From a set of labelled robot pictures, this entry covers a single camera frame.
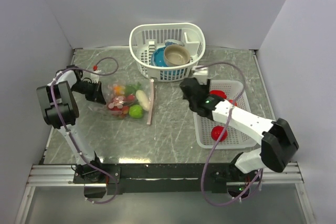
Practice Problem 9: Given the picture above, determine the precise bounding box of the red fake fruit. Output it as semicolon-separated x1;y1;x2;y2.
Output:
211;125;228;142

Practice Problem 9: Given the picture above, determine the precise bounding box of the white rectangular perforated tray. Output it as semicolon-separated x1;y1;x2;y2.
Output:
193;79;258;149

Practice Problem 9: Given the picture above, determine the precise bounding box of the red fake bell pepper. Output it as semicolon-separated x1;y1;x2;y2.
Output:
209;90;227;99

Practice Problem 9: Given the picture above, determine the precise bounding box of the blue dotted plate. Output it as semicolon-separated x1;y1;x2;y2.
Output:
151;47;167;67

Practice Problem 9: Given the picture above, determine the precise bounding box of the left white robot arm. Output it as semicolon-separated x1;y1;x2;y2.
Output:
36;65;106;183

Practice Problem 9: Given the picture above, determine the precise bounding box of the beige ceramic bowl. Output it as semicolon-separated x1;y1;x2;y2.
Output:
164;45;191;67

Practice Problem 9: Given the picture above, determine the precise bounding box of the green fake fruit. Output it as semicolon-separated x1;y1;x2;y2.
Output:
129;104;144;119

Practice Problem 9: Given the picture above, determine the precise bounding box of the aluminium frame rail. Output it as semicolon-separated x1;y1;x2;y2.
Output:
26;162;305;187

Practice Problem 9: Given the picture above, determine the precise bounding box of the clear zip top bag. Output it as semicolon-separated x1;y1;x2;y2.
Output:
89;78;156;125

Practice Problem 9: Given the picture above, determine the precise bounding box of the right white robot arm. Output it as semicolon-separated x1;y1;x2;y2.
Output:
180;78;299;181

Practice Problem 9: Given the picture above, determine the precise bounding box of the white blue floral cup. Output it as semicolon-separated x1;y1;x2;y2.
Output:
164;39;185;47

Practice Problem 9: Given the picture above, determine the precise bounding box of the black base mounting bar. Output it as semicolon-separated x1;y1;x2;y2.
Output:
73;163;258;195

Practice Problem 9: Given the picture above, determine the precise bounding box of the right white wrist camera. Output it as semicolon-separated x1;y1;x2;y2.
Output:
192;66;209;85

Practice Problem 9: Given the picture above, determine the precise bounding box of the orange green fake mango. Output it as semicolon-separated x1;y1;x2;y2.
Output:
113;84;125;96

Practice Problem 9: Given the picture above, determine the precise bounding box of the white fake radish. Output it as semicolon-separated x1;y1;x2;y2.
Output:
135;90;150;112

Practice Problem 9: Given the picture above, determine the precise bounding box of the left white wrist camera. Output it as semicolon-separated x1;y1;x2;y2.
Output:
89;70;101;83

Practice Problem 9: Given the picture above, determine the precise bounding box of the white oval dish basket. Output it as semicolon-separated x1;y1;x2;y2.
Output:
129;23;205;82

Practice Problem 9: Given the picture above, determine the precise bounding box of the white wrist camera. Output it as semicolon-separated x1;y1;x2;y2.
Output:
192;66;209;85
89;70;101;83

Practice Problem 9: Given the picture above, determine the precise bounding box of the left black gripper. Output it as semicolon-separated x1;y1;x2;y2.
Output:
71;80;106;105

